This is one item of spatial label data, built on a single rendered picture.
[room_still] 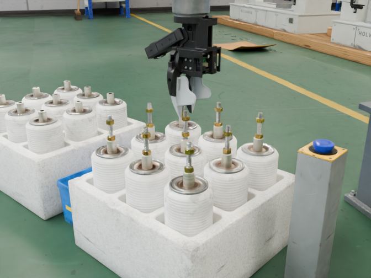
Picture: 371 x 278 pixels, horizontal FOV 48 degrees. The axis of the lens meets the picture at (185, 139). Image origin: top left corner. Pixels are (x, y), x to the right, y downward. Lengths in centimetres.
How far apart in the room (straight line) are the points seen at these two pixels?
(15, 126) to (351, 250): 96
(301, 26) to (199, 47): 345
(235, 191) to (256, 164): 10
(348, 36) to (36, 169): 293
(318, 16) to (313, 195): 360
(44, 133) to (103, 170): 29
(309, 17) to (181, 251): 370
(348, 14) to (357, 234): 276
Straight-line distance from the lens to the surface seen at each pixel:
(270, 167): 95
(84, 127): 124
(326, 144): 83
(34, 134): 118
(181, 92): 88
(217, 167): 87
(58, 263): 106
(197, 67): 85
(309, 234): 89
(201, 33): 84
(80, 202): 100
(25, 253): 111
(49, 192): 119
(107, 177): 94
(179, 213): 79
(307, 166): 83
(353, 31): 360
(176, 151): 95
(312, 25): 434
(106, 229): 94
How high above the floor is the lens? 63
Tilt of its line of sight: 22 degrees down
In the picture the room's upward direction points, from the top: straight up
